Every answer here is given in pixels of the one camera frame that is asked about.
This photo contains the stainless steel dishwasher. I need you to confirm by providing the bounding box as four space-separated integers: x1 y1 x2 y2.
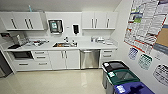
80 49 101 70

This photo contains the stainless steel sink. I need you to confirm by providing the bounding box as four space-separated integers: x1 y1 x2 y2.
52 41 78 48

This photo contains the black soap dispenser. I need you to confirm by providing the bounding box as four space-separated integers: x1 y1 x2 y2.
72 24 80 36

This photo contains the chrome faucet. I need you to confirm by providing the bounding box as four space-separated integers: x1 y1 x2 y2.
62 35 70 43

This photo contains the white two-door sink cabinet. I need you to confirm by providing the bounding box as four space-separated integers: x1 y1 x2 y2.
49 49 81 71

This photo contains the narrow white drawer unit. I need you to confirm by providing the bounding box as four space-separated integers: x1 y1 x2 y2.
99 48 118 69

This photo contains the steel paper towel dispenser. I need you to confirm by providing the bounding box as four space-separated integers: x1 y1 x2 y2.
48 19 64 35

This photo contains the grey bin black lid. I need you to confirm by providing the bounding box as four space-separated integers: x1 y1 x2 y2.
101 60 130 90

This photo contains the wide white drawer unit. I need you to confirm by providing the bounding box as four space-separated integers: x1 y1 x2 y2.
6 49 53 72

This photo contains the grey bin green lid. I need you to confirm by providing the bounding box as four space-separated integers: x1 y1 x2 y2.
105 69 141 94

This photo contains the black built-in microwave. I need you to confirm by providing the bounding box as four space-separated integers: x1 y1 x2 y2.
10 50 35 61

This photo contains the small teal bottle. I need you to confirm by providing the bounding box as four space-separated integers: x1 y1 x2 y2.
27 4 34 13

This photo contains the white wall cabinet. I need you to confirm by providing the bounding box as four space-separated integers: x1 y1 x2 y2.
0 11 46 32
81 11 119 31

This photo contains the large white wall poster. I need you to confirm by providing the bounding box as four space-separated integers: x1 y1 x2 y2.
124 0 168 51

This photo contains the green bin wall sign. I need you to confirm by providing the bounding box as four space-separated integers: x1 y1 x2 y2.
137 53 154 71

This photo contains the white bin wall sign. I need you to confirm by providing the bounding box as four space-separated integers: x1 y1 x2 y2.
152 63 168 88

